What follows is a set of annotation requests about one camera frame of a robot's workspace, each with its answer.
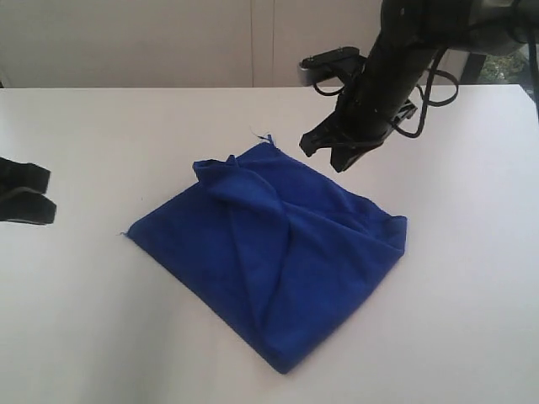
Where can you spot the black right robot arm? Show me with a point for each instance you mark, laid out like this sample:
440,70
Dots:
485,27

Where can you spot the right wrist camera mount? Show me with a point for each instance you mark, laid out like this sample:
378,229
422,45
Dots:
341,63

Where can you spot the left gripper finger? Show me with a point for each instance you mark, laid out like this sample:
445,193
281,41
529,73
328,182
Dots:
28,208
26,176

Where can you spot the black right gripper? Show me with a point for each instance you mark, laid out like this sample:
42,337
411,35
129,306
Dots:
371,103

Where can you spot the black window frame post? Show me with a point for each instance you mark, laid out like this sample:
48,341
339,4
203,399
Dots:
472,69

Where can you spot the blue towel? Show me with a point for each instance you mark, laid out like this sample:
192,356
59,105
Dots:
281,253

